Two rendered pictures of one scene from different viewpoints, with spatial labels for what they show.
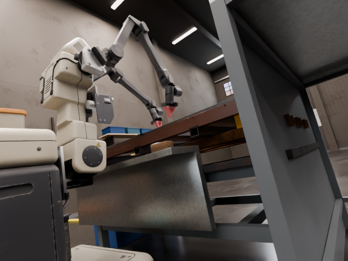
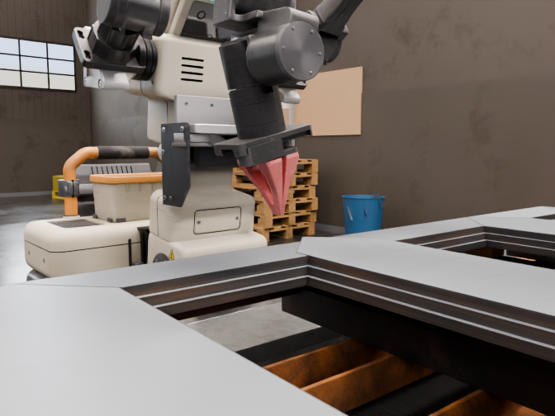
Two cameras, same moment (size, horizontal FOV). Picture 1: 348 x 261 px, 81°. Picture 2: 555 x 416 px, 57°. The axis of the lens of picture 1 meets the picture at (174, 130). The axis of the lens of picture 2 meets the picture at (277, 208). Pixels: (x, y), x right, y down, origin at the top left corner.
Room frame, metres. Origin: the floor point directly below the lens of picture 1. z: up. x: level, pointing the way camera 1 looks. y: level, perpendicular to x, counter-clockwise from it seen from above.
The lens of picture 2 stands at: (1.42, -0.60, 1.00)
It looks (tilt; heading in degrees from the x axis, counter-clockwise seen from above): 7 degrees down; 102
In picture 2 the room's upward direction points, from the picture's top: straight up
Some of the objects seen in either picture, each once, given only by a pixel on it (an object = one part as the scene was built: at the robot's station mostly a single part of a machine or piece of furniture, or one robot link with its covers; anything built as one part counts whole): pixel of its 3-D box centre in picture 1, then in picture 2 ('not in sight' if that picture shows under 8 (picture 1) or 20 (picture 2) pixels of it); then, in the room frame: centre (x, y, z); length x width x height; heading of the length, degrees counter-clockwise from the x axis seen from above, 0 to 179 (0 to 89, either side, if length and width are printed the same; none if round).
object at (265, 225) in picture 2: not in sight; (258, 195); (-0.10, 5.35, 0.43); 1.24 x 0.84 x 0.87; 143
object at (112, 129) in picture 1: (113, 131); not in sight; (5.31, 1.58, 1.87); 0.50 x 0.37 x 0.19; 143
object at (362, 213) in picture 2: not in sight; (364, 219); (1.18, 4.64, 0.28); 0.49 x 0.44 x 0.55; 143
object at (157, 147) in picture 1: (162, 147); not in sight; (1.02, 0.07, 0.71); 0.10 x 0.06 x 0.05; 63
